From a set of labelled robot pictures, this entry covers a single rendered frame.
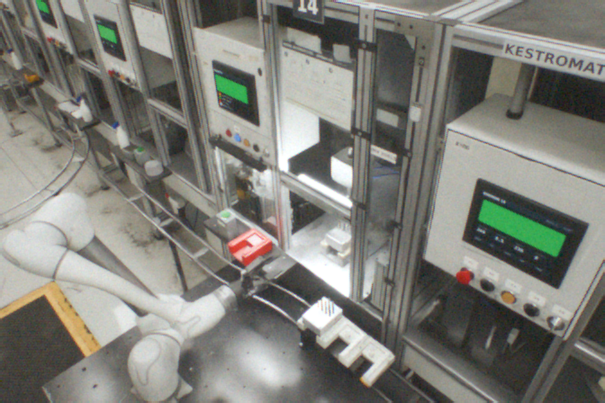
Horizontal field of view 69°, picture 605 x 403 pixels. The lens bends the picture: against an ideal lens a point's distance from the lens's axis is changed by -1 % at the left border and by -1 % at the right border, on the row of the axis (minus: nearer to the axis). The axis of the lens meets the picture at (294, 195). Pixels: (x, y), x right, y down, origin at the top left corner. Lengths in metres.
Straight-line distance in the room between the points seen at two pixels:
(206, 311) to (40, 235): 0.56
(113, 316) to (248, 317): 1.34
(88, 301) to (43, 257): 1.89
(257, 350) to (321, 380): 0.30
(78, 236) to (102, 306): 1.72
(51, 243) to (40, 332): 1.84
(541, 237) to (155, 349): 1.30
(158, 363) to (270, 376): 0.46
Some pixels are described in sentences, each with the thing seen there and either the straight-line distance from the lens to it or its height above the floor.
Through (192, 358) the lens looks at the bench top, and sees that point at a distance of 2.04.
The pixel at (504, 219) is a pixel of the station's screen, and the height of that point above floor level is 1.63.
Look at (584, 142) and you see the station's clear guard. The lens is 1.08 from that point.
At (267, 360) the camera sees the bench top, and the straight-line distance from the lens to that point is 1.97.
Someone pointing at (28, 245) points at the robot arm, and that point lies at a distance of 1.55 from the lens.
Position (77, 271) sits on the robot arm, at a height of 1.36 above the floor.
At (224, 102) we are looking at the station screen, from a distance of 1.82.
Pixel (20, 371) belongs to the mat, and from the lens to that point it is 3.23.
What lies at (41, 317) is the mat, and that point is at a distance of 3.45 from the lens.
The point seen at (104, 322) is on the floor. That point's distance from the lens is 3.23.
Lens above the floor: 2.34
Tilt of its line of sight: 37 degrees down
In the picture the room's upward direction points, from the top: 3 degrees counter-clockwise
